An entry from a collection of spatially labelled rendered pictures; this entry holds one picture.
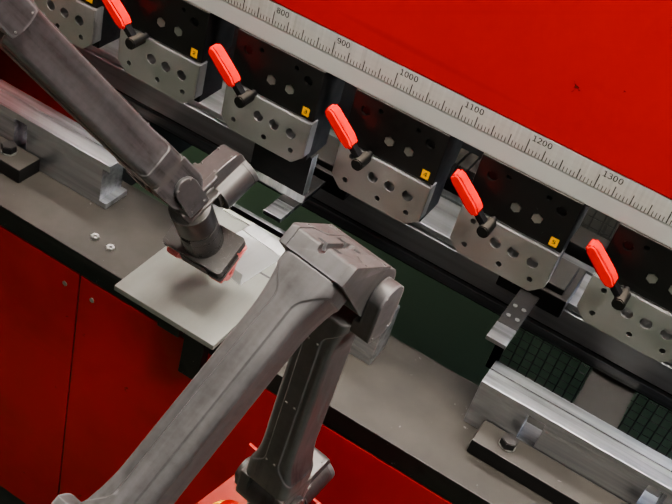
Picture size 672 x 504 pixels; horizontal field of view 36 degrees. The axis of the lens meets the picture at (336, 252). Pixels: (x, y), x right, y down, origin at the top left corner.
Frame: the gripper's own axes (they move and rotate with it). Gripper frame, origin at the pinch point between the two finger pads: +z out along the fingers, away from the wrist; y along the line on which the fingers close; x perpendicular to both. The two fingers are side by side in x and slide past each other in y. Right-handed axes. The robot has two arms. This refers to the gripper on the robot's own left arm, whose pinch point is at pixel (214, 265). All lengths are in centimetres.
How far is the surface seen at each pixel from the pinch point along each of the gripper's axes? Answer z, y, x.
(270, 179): 4.7, 2.9, -18.2
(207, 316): 0.8, -3.6, 6.9
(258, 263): 8.2, -2.5, -6.2
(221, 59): -17.4, 11.0, -22.1
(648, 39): -39, -42, -40
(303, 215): 163, 50, -74
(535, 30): -35, -29, -37
